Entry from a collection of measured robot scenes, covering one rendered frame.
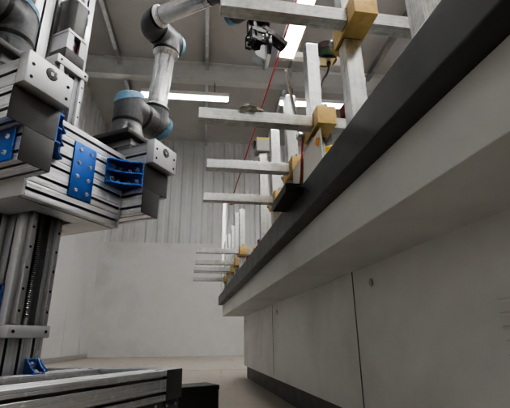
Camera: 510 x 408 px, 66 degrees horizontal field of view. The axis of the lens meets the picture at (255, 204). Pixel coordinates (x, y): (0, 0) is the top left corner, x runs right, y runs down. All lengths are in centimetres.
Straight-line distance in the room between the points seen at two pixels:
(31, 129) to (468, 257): 102
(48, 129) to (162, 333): 795
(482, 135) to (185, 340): 854
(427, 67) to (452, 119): 7
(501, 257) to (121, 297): 861
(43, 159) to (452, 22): 93
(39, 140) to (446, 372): 107
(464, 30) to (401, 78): 13
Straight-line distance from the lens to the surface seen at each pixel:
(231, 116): 100
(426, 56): 57
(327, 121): 101
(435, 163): 59
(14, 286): 131
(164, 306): 894
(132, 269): 914
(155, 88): 182
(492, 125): 51
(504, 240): 79
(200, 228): 924
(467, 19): 52
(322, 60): 123
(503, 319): 80
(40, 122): 115
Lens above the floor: 32
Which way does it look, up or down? 19 degrees up
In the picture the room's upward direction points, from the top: 1 degrees counter-clockwise
